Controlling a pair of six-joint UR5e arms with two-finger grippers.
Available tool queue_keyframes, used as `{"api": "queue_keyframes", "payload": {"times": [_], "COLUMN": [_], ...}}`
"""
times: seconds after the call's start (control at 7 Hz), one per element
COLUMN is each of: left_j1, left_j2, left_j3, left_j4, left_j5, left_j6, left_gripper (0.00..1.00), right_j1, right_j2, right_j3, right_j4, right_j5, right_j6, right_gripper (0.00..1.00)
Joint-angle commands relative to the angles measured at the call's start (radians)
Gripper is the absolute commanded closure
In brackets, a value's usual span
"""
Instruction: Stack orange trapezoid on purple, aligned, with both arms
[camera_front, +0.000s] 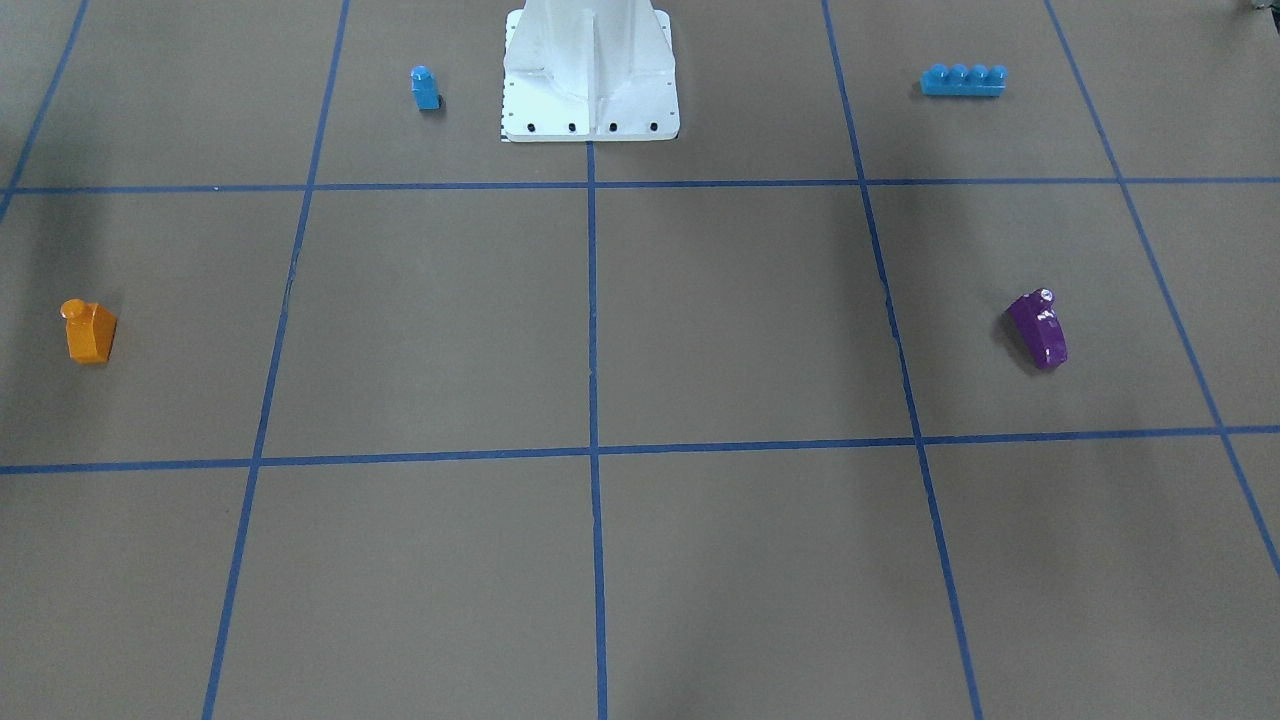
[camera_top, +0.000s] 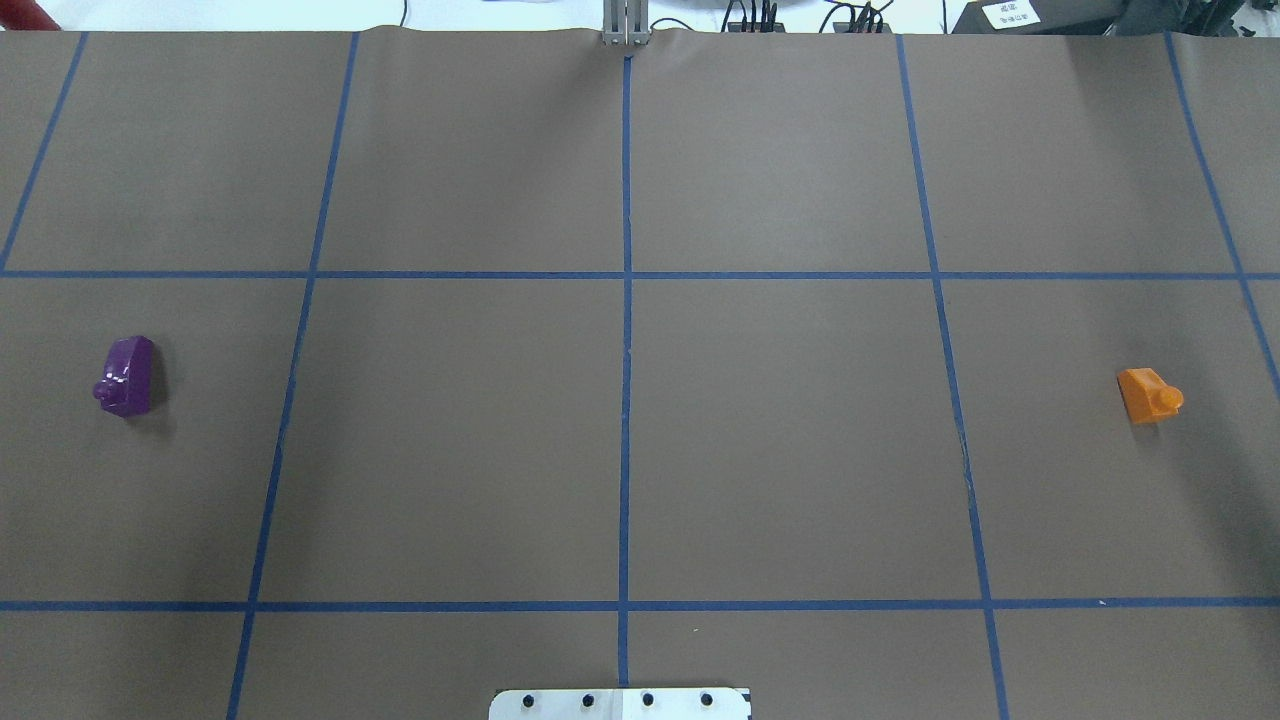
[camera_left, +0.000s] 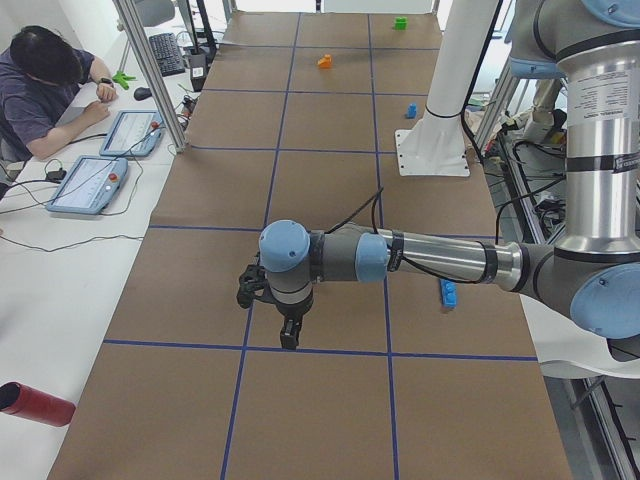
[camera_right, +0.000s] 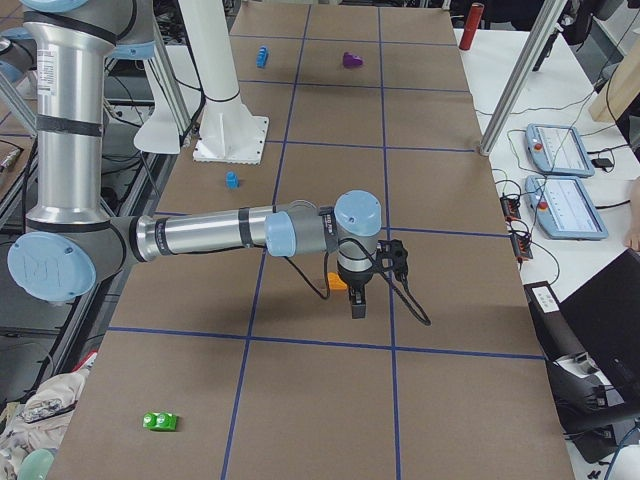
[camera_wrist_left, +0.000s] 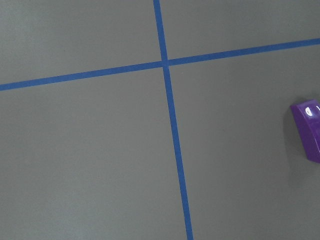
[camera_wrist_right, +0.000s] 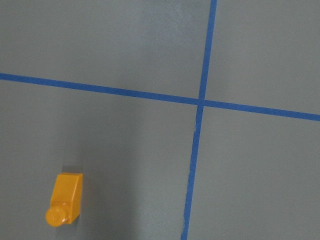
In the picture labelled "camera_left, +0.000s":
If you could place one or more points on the aluminium frame post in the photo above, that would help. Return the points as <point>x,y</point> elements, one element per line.
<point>129,16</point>

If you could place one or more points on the blue double block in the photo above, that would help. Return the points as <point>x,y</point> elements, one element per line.
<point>448,293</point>

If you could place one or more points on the green plastic tool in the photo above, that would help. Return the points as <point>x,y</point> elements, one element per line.
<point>123,80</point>

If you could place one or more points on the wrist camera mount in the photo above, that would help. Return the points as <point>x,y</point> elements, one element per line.
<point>253,286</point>

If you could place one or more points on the orange trapezoid block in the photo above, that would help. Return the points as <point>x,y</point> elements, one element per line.
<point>325,62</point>

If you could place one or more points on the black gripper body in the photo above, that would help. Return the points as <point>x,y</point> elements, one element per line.
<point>293,312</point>

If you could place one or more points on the red cylinder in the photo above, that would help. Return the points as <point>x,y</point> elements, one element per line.
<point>29,403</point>

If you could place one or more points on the black computer mouse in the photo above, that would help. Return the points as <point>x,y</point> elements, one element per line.
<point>142,93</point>

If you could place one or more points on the teach pendant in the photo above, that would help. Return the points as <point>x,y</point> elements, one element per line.
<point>133,133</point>
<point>89,185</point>

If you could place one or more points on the small blue block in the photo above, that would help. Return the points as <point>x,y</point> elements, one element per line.
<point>411,111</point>

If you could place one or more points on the far teach pendant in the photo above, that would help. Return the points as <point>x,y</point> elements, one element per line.
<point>133,133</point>

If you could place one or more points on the black keyboard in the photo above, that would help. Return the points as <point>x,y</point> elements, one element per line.
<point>167,54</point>

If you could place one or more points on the seated person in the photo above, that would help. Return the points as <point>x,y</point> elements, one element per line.
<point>41,73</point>

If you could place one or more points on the green double block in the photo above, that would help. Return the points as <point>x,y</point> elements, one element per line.
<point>400,23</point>

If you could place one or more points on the near teach pendant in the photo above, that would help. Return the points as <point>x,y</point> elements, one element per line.
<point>89,185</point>

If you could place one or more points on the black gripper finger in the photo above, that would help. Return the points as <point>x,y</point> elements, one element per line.
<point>289,334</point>

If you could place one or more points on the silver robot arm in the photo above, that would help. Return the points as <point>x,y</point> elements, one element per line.
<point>591,275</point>
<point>530,57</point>

